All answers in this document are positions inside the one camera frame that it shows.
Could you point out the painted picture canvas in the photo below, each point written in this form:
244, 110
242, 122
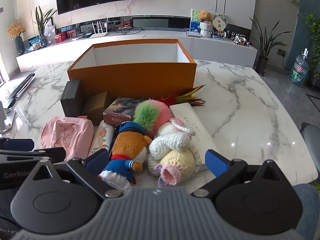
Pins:
194, 21

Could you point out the black small box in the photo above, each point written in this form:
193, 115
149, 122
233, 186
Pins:
72, 99

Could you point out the glass vase green plant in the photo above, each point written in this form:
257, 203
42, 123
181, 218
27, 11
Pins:
41, 21

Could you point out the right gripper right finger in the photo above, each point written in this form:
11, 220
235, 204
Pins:
226, 172

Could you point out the teddy bear in pot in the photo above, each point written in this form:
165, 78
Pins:
206, 25

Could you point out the potted green plant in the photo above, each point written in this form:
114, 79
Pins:
266, 42

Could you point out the brown cardboard box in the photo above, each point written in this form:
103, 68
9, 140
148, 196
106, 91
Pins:
95, 106

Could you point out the white wifi router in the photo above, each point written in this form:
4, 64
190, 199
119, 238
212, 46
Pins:
98, 30

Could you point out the white lotion tube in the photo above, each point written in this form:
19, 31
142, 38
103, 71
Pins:
103, 138

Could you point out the white tv cabinet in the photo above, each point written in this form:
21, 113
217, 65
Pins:
146, 46

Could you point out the bear plush blue uniform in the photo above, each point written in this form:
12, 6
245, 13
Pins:
128, 155

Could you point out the colourful feather toy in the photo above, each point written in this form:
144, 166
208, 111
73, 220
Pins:
179, 98

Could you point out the round paper fan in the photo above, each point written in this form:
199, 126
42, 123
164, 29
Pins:
219, 24

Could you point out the blue water bottle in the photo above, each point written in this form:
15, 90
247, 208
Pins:
300, 69

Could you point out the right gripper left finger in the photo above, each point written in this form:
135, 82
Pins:
86, 172

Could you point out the white phone stand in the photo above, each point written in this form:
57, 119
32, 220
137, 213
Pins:
6, 118

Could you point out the picture card box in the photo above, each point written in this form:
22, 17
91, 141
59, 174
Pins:
121, 110

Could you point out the black remote control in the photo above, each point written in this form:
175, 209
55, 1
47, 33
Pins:
21, 85

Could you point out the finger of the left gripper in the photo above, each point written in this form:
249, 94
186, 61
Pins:
56, 155
16, 144

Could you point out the orange cardboard box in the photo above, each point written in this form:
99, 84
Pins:
135, 79

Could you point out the red gift box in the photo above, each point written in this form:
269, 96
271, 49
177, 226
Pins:
60, 37

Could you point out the pink green fluffy ball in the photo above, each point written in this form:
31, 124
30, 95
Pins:
151, 115

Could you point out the pink pouch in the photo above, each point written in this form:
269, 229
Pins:
73, 134

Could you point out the crocheted white bunny doll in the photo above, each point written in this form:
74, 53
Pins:
172, 156

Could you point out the dark vase dried flowers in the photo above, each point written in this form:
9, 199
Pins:
15, 30

